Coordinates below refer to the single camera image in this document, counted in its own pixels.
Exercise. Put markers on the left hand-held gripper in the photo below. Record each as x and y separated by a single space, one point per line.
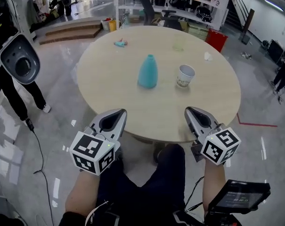
92 152

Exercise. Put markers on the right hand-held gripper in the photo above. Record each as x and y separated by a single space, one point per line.
221 146

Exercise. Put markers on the white paper cup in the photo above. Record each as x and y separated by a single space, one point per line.
185 75

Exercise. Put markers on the teal plastic bottle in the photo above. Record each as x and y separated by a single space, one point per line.
148 74

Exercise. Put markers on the person's left forearm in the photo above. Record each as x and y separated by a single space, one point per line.
83 192

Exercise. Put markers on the person's right forearm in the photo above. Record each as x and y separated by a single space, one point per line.
214 185

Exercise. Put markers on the pink teal spray head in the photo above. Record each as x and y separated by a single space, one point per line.
121 43

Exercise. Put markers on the round beige table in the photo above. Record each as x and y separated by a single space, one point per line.
132 98

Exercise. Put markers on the person's right dark shoe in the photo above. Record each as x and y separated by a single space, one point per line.
158 155

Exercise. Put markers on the crumpled white tissue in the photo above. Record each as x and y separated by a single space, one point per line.
208 56

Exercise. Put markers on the clear plastic cup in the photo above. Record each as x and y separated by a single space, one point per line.
179 43

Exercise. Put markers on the red bin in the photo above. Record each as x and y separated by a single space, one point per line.
216 40

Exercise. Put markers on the black screen device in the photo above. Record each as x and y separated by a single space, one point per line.
241 196

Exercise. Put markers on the stack of cardboard boxes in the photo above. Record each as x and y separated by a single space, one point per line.
197 32

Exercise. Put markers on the yellow bin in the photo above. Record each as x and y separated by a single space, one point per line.
112 26

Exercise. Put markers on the white bin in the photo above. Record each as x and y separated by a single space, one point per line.
105 25

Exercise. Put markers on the wooden steps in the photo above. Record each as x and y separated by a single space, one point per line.
71 32

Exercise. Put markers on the person's black striped top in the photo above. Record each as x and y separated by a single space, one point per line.
180 218

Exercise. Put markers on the white shelf unit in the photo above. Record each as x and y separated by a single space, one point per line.
187 8

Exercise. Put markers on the black office chair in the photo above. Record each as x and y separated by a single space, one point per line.
149 10

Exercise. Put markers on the black metal staircase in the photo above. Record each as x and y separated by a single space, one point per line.
238 10

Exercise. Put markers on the clothes rack with coats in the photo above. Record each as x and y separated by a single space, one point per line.
37 10

